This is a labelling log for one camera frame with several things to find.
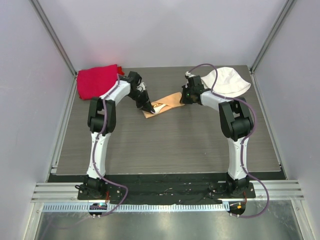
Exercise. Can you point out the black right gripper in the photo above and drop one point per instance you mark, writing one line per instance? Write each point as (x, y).
(185, 88)

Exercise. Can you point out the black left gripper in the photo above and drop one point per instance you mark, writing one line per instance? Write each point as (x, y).
(145, 104)

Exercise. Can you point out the white ceramic spoon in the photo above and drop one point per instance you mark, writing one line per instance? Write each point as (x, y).
(157, 110)

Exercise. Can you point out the beige satin napkin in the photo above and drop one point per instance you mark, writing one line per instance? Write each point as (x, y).
(171, 101)

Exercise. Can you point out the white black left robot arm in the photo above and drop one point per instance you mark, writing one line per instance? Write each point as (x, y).
(102, 118)

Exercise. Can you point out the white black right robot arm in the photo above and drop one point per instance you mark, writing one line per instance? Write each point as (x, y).
(236, 124)

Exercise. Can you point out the white bucket hat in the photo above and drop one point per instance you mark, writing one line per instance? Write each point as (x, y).
(229, 83)

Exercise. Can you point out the red folded cloth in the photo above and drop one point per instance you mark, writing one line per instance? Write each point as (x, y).
(96, 81)

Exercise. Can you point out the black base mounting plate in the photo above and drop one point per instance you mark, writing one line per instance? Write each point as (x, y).
(120, 180)

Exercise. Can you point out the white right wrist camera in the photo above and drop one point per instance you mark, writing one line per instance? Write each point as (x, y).
(188, 74)

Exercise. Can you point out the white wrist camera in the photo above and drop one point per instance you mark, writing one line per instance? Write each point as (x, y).
(188, 74)
(141, 87)

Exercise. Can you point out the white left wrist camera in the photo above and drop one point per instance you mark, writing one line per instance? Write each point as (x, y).
(141, 87)

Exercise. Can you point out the aluminium frame rail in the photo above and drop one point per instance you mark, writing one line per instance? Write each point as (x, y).
(168, 193)

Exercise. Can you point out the white slotted cable duct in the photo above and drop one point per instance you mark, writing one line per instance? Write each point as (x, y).
(95, 207)

